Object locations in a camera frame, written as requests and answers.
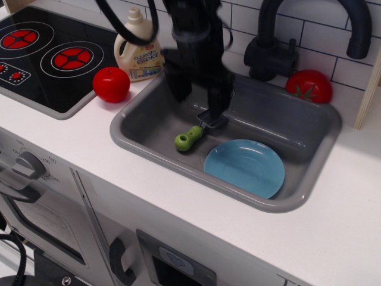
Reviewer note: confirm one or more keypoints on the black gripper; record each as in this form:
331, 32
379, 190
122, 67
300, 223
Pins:
198, 59

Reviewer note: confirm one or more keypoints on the green handled grey spatula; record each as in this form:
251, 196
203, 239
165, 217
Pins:
184, 141

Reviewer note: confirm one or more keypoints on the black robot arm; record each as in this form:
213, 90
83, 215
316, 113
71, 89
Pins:
198, 32

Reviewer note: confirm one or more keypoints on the grey plastic sink basin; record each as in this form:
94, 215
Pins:
302, 133

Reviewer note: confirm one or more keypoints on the blue plate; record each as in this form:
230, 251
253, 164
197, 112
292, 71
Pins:
247, 164

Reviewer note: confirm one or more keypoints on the cream cleanser bottle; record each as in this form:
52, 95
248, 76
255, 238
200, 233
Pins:
140, 62

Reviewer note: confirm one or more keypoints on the dark grey faucet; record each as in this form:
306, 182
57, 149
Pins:
266, 59

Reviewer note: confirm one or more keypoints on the red toy apple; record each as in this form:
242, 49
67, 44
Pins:
111, 84

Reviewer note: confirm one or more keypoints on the red toy tomato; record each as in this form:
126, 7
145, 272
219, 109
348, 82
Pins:
310, 85

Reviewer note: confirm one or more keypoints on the black toy stovetop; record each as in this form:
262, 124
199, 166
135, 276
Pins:
48, 60

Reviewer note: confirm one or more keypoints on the grey dishwasher panel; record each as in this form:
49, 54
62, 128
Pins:
167, 266

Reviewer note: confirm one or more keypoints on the grey oven knob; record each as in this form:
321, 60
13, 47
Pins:
28, 166

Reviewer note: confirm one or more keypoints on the white oven door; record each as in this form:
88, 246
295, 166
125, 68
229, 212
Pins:
58, 224

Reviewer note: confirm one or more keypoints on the wooden side post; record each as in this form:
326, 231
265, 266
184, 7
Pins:
373, 84

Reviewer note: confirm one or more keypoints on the dark grey cabinet handle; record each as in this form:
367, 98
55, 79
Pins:
116, 251

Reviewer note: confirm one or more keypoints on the grey oven door handle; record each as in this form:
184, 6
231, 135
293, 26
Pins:
16, 187

